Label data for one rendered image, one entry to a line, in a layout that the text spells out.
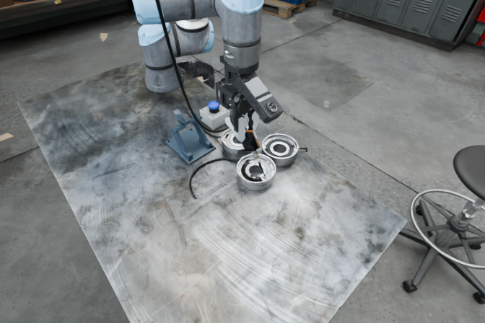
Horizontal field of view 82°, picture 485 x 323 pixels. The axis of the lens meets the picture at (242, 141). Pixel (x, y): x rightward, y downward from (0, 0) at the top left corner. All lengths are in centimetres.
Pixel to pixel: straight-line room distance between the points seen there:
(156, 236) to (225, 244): 16
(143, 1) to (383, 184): 173
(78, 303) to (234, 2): 145
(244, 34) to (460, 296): 156
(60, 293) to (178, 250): 108
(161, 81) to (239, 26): 65
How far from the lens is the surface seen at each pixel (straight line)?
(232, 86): 63
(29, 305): 175
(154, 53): 109
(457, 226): 160
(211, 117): 91
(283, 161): 79
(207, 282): 65
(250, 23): 54
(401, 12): 403
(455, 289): 179
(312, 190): 78
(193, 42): 109
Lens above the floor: 140
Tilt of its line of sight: 43 degrees down
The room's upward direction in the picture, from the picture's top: straight up
